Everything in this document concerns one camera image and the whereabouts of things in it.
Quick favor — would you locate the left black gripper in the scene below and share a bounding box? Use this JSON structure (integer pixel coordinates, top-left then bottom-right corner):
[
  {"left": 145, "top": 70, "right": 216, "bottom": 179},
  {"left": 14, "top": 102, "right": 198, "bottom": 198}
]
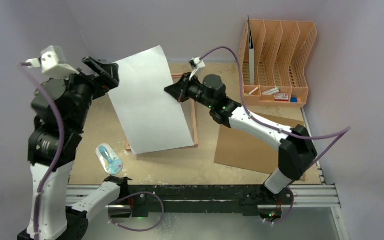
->
[{"left": 54, "top": 55, "right": 120, "bottom": 129}]

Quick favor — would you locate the pink wooden picture frame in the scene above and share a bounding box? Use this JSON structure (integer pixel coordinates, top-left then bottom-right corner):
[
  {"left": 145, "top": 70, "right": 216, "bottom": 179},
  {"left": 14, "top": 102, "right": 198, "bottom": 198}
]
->
[{"left": 124, "top": 73, "right": 199, "bottom": 153}]

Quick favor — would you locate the blue landscape photo print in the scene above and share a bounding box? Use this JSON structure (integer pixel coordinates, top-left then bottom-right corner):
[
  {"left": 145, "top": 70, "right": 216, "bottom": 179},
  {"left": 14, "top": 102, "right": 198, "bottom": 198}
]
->
[{"left": 108, "top": 45, "right": 194, "bottom": 155}]

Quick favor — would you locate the brown frame backing board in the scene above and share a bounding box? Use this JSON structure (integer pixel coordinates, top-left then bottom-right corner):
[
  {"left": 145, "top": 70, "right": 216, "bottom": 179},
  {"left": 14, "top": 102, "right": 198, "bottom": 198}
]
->
[{"left": 213, "top": 112, "right": 307, "bottom": 182}]

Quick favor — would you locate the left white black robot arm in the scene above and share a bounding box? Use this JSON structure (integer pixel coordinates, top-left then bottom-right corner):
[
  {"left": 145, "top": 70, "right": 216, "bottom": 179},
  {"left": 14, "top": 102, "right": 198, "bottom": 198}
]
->
[{"left": 17, "top": 57, "right": 130, "bottom": 240}]

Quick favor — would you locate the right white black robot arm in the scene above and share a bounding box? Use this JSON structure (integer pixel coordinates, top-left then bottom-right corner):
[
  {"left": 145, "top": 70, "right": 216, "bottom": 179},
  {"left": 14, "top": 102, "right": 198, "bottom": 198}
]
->
[{"left": 164, "top": 72, "right": 318, "bottom": 204}]

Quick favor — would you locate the white folder in organizer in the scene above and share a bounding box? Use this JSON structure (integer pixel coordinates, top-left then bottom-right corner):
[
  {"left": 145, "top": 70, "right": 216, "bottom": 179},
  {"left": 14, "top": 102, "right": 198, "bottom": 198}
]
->
[{"left": 247, "top": 16, "right": 255, "bottom": 85}]

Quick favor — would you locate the blue tape dispenser pack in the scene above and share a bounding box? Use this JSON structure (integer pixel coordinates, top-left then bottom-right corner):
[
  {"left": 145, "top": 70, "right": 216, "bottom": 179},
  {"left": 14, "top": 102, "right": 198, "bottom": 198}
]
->
[{"left": 95, "top": 143, "right": 124, "bottom": 175}]

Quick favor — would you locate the white red glue stick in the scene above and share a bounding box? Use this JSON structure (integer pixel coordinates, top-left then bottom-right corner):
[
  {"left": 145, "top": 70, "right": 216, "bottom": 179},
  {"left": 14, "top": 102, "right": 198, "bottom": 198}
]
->
[{"left": 261, "top": 87, "right": 280, "bottom": 95}]

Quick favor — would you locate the red white small box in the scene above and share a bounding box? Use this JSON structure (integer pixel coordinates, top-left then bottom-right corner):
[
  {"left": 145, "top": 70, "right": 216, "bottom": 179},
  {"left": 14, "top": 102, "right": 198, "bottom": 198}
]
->
[{"left": 274, "top": 92, "right": 290, "bottom": 102}]

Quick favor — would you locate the orange plastic file organizer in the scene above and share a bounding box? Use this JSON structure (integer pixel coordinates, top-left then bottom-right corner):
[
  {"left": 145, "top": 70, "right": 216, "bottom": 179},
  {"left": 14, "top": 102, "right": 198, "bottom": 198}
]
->
[{"left": 238, "top": 19, "right": 318, "bottom": 108}]

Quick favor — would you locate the small blue block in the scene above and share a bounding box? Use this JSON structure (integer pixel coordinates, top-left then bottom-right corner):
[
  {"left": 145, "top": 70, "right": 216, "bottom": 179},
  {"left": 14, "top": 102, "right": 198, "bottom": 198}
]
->
[{"left": 290, "top": 97, "right": 298, "bottom": 103}]

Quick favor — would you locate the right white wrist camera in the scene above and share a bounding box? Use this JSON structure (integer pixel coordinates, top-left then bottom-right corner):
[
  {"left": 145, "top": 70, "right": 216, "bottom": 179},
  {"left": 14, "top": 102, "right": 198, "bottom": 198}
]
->
[{"left": 188, "top": 57, "right": 206, "bottom": 80}]

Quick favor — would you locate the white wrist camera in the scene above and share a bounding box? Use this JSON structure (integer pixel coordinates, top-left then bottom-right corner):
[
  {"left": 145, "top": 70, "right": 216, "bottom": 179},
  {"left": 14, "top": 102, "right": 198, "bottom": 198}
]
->
[
  {"left": 188, "top": 57, "right": 206, "bottom": 80},
  {"left": 25, "top": 45, "right": 80, "bottom": 80}
]

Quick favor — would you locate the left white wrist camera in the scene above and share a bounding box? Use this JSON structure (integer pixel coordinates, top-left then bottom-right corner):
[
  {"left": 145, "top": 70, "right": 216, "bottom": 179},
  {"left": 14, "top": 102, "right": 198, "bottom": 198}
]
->
[{"left": 25, "top": 45, "right": 80, "bottom": 80}]

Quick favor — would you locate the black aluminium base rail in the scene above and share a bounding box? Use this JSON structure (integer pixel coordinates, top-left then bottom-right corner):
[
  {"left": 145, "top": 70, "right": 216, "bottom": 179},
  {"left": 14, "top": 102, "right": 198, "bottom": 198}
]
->
[{"left": 47, "top": 183, "right": 342, "bottom": 220}]

